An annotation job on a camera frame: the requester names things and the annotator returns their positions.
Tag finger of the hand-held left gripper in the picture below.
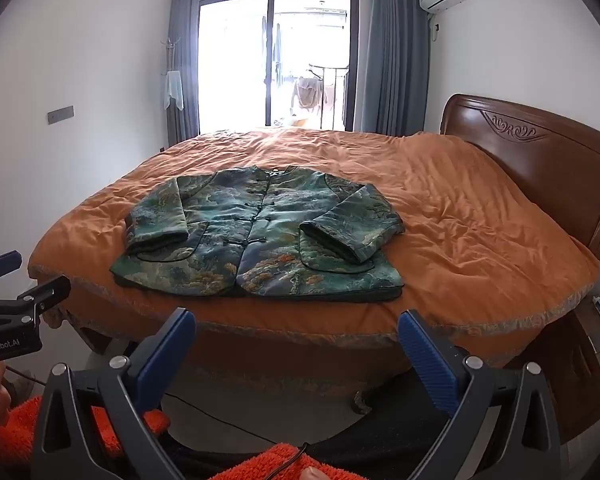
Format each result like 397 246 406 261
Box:
16 274 72 320
0 249 24 291

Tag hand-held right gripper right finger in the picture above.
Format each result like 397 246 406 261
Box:
397 310 563 480

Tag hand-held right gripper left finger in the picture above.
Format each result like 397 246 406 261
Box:
30 307 197 480

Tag green patterned jacket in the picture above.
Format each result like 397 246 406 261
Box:
110 165 406 306

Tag dark hanging clothes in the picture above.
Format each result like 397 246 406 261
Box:
271 22 284 86

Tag dark slipper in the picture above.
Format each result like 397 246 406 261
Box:
349 389 376 415

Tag bed with orange bedspread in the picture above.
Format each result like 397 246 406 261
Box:
27 127 600 401

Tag person's orange fluffy sweater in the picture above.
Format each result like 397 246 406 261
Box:
212 442 331 480

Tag brown wooden nightstand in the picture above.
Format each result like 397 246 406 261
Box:
510 300 600 446

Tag brown wooden headboard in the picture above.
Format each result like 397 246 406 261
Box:
440 92 600 263

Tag white hanging cloth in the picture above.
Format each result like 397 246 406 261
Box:
164 71 185 111

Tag white coat rack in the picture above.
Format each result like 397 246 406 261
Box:
160 37 182 111

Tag black drying rack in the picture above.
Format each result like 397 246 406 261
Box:
307 63 349 131

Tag narrow grey-blue curtain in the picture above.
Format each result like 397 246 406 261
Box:
166 0 201 143

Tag beige hanging garment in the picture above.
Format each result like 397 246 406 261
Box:
291 76 328 111

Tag wide grey-blue curtain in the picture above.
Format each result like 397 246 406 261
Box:
357 0 433 137

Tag sliding glass door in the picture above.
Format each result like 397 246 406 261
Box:
198 0 358 133

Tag thin black floor cable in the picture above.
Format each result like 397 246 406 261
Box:
165 392 277 444

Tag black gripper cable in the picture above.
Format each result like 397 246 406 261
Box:
275 441 311 480

